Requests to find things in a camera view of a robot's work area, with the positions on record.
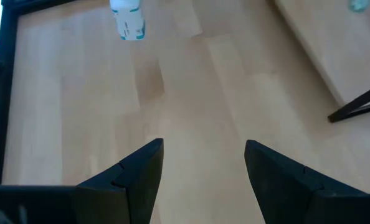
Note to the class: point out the wooden shelf board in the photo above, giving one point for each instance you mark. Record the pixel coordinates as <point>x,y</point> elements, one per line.
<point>344,46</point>

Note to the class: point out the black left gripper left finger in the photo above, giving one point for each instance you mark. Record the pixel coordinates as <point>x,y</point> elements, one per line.
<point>126,199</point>

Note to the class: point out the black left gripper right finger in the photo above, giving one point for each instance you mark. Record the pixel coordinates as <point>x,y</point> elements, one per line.
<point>284,196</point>

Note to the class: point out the white bottle blue label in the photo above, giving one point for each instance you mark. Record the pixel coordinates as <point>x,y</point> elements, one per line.
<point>129,21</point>

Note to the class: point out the teal pill vial white cap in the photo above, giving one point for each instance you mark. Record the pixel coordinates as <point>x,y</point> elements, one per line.
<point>361,4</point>

